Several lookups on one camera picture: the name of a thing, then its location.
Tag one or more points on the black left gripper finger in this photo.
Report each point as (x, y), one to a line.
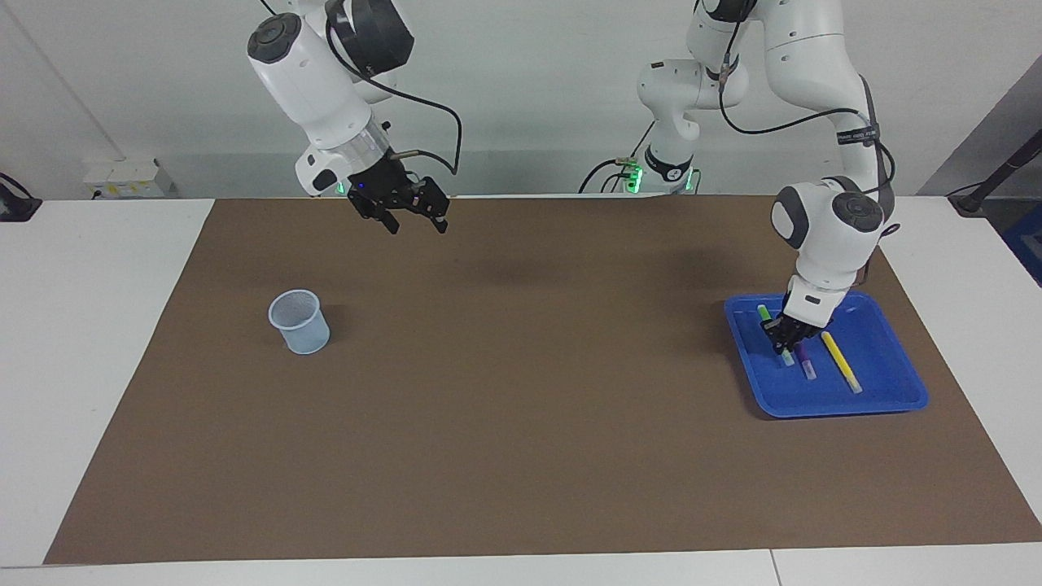
(792, 346)
(776, 343)

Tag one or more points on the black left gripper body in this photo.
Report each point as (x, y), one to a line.
(790, 325)

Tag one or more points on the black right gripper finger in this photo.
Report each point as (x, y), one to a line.
(435, 203)
(388, 220)

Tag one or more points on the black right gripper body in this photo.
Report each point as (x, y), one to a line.
(383, 189)

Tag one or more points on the purple highlighter pen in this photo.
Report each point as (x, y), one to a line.
(806, 362)

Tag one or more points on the green highlighter pen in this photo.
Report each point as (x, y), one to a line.
(763, 312)

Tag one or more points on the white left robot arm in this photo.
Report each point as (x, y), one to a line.
(814, 65)

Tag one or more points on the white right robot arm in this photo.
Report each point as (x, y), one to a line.
(313, 81)

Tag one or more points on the yellow highlighter pen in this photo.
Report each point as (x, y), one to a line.
(842, 364)

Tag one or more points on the blue plastic tray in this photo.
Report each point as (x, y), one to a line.
(879, 358)

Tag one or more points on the translucent plastic cup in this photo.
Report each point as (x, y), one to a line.
(301, 330)

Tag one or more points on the brown table mat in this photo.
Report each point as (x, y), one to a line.
(521, 407)

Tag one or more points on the blue box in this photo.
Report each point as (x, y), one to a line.
(1027, 244)

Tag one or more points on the black stand pole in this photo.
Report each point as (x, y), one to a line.
(997, 175)

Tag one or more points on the white wall socket box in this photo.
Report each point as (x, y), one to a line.
(126, 179)

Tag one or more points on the black clamp mount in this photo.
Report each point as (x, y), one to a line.
(15, 205)

